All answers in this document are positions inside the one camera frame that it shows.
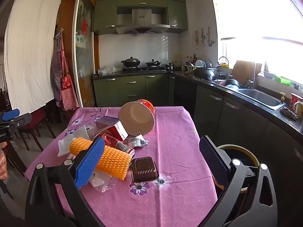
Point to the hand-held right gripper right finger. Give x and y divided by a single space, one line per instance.
213 160

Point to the row of condiment bottles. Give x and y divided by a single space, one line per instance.
191 59

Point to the long dark base cabinet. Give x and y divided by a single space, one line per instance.
236 123

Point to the red paper noodle bowl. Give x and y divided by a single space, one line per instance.
137 118

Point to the hanging kitchen utensils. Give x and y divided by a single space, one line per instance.
208 37

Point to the white plastic bag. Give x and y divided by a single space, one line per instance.
63 147

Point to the red and white milk carton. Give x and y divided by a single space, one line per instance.
113 127

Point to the dish rack with plates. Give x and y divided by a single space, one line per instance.
201 63

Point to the chrome sink faucet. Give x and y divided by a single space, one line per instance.
252 75

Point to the sliding glass door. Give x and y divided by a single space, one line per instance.
84 52

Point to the black bin with tan rim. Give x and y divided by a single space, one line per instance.
239 153

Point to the orange foam fruit net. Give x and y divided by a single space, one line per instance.
113 158

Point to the purple checkered apron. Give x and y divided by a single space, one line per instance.
56 75

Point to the large black wok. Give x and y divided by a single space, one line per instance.
203 72

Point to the silver foil pouch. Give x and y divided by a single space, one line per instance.
137 141

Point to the crushed red soda can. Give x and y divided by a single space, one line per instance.
116 143

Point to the yellow container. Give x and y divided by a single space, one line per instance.
224 65

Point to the wall poster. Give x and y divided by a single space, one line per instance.
196 39

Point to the small black pot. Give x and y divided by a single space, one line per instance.
170 67

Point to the gooseneck faucet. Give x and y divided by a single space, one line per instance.
227 71

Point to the window with blind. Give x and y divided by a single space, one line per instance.
260 16

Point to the brown plastic tray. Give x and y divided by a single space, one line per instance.
144 169

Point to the pile of plastic bags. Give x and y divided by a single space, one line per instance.
109 70

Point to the wooden chair with red seat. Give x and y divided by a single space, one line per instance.
35 120

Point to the green plastic containers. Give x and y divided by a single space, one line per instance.
283 80

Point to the white and yellow mug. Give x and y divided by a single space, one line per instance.
298 108

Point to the green base cabinet with drawers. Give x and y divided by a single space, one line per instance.
130 82

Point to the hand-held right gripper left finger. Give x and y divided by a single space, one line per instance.
91 160

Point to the wooden cutting board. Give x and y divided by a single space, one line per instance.
243 72

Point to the gas stove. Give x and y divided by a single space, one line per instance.
144 69

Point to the white hanging sheet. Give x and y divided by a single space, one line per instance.
30 52

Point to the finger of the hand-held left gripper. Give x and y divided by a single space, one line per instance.
22 121
10 115

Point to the clear plastic wrapper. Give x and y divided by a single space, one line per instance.
104 181

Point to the red checkered apron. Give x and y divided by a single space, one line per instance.
68 89

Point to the person's left hand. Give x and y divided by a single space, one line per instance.
2 163

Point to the black lidded wok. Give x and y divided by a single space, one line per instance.
130 62

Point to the green wall cabinets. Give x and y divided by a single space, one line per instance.
104 11

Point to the white pill bottle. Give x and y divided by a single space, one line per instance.
80 132

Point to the pink floral tablecloth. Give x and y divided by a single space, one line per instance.
172 146

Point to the black lidded frying pan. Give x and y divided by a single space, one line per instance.
152 63

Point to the purple bowl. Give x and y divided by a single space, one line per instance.
268 75

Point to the yellow soap pump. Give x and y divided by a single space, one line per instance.
283 97

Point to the black pots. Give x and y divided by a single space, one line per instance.
233 83

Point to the steel range hood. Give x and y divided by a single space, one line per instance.
142 16

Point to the red mug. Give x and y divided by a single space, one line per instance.
294 98

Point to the steel sink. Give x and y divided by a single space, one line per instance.
262 98

